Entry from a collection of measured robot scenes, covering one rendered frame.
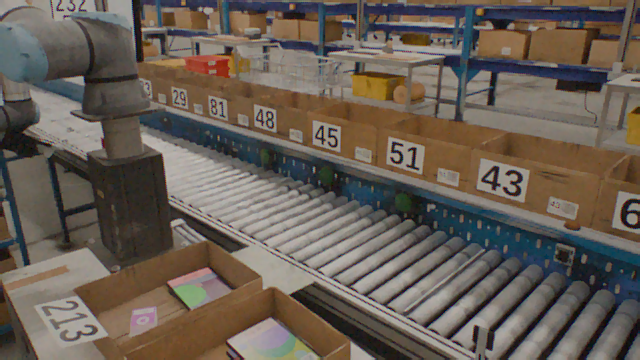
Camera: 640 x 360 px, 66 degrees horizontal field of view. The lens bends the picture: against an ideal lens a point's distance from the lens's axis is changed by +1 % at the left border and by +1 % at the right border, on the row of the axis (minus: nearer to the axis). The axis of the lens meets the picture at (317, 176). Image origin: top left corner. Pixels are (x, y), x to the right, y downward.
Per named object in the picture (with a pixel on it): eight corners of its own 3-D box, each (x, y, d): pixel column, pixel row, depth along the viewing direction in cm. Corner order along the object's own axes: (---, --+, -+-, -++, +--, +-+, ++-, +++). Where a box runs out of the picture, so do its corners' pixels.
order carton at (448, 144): (375, 168, 195) (377, 127, 189) (416, 152, 215) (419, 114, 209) (466, 195, 169) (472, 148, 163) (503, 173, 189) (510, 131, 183)
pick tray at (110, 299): (77, 322, 125) (70, 289, 122) (209, 267, 149) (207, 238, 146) (122, 384, 106) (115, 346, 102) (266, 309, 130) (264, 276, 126)
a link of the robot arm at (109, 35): (149, 72, 144) (139, 9, 139) (95, 79, 131) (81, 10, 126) (119, 71, 153) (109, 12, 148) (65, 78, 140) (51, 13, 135)
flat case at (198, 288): (196, 320, 123) (195, 315, 122) (166, 286, 137) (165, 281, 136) (243, 300, 131) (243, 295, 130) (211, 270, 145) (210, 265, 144)
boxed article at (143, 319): (131, 351, 114) (129, 335, 113) (134, 324, 123) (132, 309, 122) (156, 346, 116) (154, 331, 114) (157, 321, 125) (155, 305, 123)
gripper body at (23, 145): (27, 153, 194) (-7, 144, 185) (35, 133, 194) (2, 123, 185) (33, 158, 189) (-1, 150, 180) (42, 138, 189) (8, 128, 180)
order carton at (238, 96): (206, 118, 270) (204, 88, 264) (248, 110, 290) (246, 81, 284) (251, 132, 245) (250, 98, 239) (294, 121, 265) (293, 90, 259)
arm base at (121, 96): (93, 117, 133) (85, 80, 130) (74, 110, 147) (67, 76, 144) (161, 107, 144) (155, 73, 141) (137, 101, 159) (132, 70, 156)
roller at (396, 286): (360, 310, 138) (361, 295, 136) (453, 245, 173) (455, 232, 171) (375, 318, 134) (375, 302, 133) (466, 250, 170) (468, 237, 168)
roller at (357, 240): (296, 275, 154) (296, 261, 153) (392, 222, 190) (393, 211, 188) (307, 281, 151) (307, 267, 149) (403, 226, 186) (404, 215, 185)
